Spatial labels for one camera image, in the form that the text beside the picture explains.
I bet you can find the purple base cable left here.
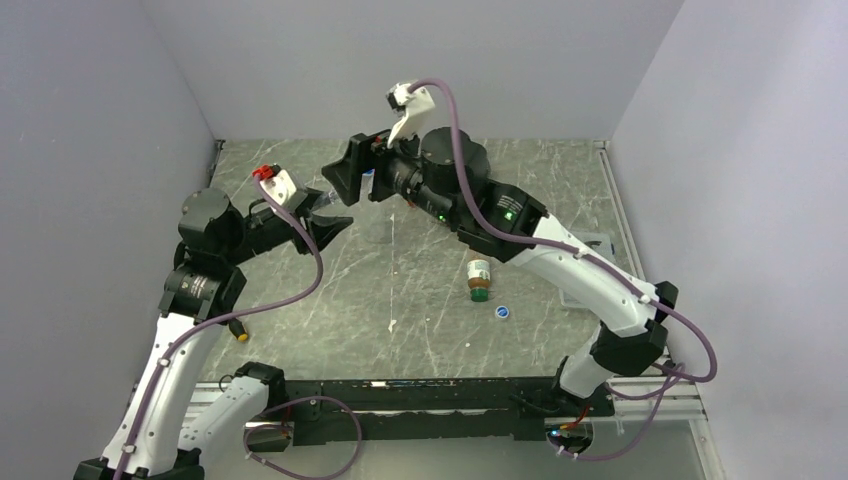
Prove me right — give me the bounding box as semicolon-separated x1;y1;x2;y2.
242;394;363;480

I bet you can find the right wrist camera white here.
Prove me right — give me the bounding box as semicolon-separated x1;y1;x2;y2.
386;82;435;148

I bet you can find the clear plastic tray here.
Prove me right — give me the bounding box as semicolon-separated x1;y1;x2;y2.
560;229;617;310

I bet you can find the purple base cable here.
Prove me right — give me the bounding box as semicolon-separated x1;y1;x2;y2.
547;360;690;463
242;394;363;480

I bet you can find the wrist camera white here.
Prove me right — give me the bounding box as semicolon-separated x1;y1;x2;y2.
386;82;435;148
253;164;308;212

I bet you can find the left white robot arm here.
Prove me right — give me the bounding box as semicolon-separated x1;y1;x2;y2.
74;188;353;479

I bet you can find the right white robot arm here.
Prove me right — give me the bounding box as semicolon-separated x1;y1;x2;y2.
321;127;677;415

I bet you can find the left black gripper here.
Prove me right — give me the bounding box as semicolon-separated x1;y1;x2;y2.
222;187;353;266

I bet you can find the aluminium rail right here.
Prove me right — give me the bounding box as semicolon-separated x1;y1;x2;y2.
593;140;703;418

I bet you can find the brown bottle green cap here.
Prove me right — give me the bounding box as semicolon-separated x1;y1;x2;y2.
467;258;491;302

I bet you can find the black base frame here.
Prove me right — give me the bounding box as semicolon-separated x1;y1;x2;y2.
229;362;615;450

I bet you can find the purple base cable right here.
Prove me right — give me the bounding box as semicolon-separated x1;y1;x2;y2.
547;360;690;463

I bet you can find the black yellow screwdriver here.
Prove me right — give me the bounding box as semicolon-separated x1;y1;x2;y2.
227;318;249;342

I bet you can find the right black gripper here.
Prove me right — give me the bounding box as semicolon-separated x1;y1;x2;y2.
323;114;461;226

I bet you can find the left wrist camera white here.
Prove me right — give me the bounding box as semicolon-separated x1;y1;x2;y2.
253;164;308;212

